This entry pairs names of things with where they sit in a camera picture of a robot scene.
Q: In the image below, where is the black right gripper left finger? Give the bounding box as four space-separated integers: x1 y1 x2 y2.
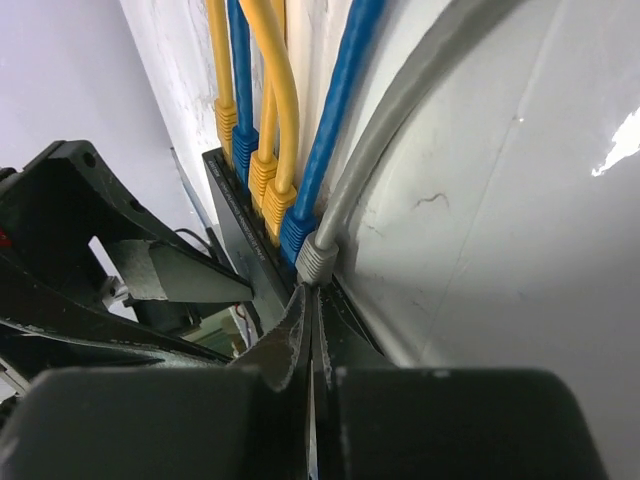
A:
1 286 313 479

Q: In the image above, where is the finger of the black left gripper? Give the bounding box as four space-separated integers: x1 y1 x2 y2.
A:
1 140 253 360

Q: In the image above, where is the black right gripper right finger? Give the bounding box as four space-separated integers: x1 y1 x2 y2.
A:
312 288 607 479

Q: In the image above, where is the black network switch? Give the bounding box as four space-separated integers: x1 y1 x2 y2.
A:
202 148 392 372

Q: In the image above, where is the grey ethernet cable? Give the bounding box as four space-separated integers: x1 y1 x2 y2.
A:
294 0 531 287

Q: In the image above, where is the blue ethernet cable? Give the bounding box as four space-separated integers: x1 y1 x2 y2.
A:
225 0 260 184
278 0 389 274

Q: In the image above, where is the yellow ethernet cable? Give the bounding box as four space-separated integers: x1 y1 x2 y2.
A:
238 0 300 246
248 0 287 211
205 0 238 169

